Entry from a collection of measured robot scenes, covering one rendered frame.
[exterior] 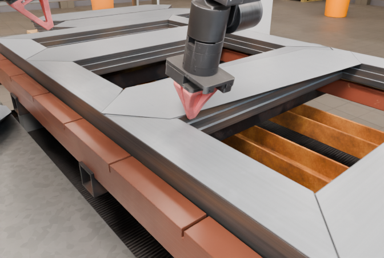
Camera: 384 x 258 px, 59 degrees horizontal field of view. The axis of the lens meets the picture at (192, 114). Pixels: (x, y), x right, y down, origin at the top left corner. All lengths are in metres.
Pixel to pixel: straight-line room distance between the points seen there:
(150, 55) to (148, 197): 0.66
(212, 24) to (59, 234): 0.43
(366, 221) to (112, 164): 0.35
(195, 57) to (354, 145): 0.52
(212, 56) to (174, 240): 0.26
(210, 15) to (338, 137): 0.54
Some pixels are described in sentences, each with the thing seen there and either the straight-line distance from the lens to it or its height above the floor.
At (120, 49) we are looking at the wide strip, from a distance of 1.04.
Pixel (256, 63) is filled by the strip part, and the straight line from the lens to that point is 0.91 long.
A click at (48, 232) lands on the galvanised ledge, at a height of 0.68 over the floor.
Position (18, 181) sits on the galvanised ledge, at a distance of 0.83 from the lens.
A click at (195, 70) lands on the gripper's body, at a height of 0.96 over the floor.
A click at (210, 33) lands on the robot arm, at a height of 1.02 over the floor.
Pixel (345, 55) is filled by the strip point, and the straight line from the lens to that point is 1.04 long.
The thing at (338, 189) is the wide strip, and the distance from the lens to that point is 0.46.
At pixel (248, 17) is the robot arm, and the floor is 1.03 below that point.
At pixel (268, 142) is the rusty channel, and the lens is 0.87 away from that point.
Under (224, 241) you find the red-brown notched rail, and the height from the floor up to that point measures 0.83.
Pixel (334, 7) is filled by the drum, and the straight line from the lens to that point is 7.30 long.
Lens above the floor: 1.12
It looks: 25 degrees down
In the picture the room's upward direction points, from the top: straight up
